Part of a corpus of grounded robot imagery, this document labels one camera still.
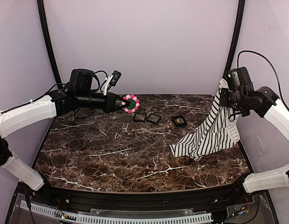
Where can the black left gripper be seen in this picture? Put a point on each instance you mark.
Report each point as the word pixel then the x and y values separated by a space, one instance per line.
pixel 109 102

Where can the pink flower brooch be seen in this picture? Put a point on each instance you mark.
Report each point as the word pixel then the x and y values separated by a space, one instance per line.
pixel 134 103

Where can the round yellow grey brooch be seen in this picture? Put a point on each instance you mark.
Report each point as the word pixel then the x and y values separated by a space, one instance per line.
pixel 180 120

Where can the black white striped garment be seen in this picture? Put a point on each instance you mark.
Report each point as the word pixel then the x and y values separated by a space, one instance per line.
pixel 217 132

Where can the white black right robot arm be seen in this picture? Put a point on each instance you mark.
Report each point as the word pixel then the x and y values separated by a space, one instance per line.
pixel 241 96

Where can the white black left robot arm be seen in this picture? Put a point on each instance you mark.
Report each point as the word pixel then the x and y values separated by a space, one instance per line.
pixel 73 95

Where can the black display box left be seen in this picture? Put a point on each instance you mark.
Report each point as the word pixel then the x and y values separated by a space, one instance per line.
pixel 139 117

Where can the black display box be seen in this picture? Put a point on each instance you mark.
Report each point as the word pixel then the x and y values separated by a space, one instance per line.
pixel 139 117
pixel 153 118
pixel 174 120

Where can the black display box middle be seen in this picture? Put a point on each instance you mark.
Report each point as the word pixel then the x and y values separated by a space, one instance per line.
pixel 153 118

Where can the black display box right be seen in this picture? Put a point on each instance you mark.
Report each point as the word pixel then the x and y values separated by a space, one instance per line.
pixel 174 120

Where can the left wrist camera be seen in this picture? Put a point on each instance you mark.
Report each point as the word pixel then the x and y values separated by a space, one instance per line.
pixel 110 81

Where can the white slotted cable duct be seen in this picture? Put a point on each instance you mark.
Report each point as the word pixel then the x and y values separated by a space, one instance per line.
pixel 96 216

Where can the black left frame post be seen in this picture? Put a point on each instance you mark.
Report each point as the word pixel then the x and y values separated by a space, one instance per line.
pixel 47 41

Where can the black frame post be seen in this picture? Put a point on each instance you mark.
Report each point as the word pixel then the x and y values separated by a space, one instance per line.
pixel 47 41
pixel 236 33

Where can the black front frame rail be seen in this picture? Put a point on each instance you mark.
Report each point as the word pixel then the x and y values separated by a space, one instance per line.
pixel 200 199

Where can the black right frame post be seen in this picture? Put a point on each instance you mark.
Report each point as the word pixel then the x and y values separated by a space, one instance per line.
pixel 236 33

